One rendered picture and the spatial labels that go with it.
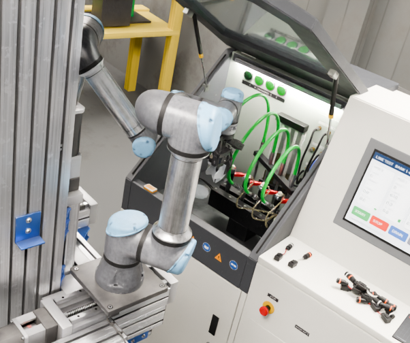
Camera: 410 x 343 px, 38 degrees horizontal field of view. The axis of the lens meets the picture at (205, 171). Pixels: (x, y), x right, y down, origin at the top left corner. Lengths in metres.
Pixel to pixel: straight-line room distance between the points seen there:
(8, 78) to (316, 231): 1.32
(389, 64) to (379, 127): 1.88
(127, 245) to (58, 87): 0.50
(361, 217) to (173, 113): 0.99
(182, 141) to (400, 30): 2.68
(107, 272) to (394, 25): 2.74
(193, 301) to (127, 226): 0.89
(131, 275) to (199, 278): 0.68
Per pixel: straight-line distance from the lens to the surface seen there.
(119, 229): 1.74
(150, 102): 1.54
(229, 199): 2.50
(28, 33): 1.49
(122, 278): 1.83
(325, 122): 2.54
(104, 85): 1.96
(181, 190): 1.61
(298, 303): 2.22
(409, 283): 2.26
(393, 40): 4.05
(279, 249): 2.30
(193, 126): 1.50
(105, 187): 4.26
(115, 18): 4.89
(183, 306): 2.62
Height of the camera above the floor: 2.29
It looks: 29 degrees down
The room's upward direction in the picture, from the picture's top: 12 degrees clockwise
